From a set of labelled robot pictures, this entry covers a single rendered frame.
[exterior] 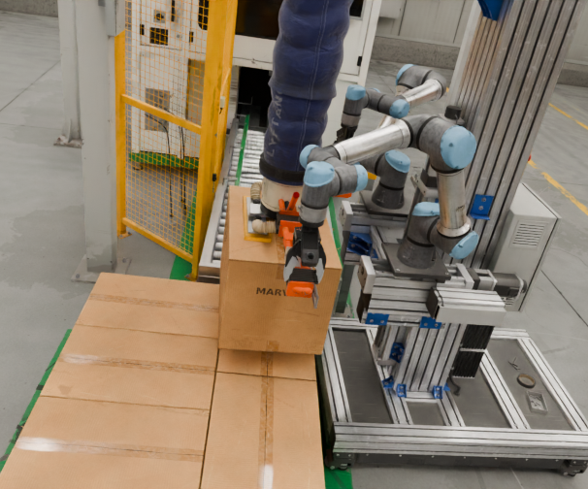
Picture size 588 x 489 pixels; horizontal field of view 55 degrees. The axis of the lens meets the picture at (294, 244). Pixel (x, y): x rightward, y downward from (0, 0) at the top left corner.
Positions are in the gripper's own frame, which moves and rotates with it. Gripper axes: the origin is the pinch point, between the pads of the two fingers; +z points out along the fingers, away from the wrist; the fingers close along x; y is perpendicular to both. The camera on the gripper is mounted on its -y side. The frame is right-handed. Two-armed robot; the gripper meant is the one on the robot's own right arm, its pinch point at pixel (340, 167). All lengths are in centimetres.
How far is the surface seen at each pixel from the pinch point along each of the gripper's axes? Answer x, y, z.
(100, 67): -115, -83, -10
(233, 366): -39, 52, 68
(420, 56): 326, -871, 79
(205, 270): -53, -9, 62
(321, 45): -24, 42, -55
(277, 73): -36, 36, -44
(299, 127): -26, 41, -28
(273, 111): -35, 33, -30
